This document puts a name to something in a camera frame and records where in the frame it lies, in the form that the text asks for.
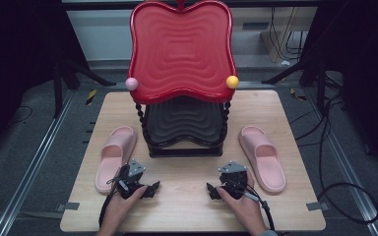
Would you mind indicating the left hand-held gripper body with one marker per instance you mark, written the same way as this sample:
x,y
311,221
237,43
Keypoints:
x,y
132,177

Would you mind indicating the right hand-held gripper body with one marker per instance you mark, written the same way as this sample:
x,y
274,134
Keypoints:
x,y
233,180

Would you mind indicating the pink slipper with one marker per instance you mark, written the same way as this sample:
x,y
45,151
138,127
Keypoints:
x,y
109,168
269,172

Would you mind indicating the red and black two-tier rack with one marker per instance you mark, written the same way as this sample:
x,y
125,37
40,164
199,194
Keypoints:
x,y
182,49

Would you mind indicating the person's right hand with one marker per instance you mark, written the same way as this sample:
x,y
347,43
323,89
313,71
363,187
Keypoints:
x,y
246,209

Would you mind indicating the person's left hand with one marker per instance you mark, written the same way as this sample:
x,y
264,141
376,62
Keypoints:
x,y
119,209

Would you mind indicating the grey tape piece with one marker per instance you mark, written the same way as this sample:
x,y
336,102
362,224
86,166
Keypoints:
x,y
69,206
317,206

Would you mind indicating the yellow and black floor tape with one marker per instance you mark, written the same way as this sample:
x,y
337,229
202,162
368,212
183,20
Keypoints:
x,y
296,95
91,96

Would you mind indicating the pink ball knob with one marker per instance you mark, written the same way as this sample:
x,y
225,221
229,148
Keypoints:
x,y
131,84

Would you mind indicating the yellow ball knob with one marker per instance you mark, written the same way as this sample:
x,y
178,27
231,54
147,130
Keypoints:
x,y
232,81

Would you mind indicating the black tripod stand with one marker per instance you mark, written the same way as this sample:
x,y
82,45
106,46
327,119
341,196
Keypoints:
x,y
59,85
318,75

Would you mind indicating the metal floor rail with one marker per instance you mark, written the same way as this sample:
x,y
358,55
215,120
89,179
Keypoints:
x,y
29,170
351,177

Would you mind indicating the grey wall vent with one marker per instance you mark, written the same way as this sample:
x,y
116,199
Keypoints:
x,y
255,26

